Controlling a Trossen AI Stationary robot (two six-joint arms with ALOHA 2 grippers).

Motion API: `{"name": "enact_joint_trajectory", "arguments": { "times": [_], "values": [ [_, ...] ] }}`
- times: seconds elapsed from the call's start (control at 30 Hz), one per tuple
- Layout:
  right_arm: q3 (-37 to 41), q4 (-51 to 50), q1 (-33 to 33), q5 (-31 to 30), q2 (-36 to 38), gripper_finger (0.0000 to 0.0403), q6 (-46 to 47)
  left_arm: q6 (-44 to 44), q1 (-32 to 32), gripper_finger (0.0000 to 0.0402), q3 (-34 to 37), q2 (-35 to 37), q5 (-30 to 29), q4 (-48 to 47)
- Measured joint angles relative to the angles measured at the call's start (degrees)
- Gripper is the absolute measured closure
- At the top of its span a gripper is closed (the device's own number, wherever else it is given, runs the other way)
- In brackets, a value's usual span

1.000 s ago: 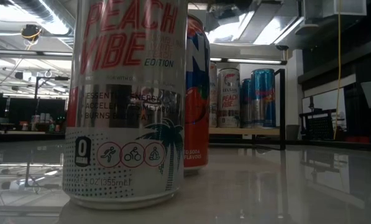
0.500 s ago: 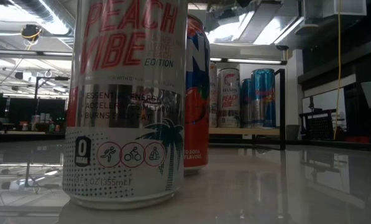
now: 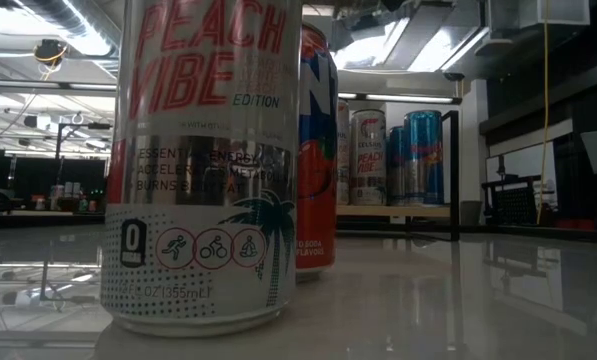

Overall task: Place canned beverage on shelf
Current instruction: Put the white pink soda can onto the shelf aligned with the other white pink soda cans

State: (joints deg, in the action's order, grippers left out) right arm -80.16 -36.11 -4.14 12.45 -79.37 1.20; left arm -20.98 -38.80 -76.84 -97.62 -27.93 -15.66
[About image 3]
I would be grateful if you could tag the red Fanta strawberry can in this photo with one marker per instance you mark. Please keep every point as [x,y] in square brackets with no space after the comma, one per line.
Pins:
[318,210]

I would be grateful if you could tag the Celsius Tropical Vibe can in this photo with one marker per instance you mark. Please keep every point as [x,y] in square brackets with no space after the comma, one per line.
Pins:
[343,150]

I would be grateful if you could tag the Celsius can with black lid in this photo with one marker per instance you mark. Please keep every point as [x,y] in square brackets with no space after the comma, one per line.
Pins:
[368,160]

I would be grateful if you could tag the blue silver Red Bull can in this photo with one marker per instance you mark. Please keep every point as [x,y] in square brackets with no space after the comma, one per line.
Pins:
[424,160]
[396,170]

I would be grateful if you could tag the Celsius Peach Vibe can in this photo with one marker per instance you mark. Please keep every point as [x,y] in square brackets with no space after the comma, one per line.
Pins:
[198,250]

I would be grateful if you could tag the ceiling light tube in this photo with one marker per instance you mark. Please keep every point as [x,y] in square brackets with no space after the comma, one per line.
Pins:
[408,98]
[18,84]
[92,86]

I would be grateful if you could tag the grey plastic bin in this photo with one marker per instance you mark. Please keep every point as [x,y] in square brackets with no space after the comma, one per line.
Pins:
[472,212]

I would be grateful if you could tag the cluttered background workbench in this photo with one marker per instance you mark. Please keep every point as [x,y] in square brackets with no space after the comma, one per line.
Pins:
[53,205]

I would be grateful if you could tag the black partition screen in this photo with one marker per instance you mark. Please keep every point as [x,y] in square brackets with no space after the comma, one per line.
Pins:
[38,172]

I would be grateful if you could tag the red flat object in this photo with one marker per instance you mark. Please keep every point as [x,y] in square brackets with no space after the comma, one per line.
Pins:
[575,224]

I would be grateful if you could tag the black metal shelf frame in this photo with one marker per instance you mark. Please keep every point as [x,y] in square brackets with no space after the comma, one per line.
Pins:
[454,175]

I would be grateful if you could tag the black background rig frame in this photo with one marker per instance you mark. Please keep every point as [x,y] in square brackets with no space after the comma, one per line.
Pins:
[60,140]

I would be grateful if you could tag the silver corrugated ventilation duct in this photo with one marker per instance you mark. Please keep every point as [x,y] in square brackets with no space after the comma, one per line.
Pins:
[73,20]

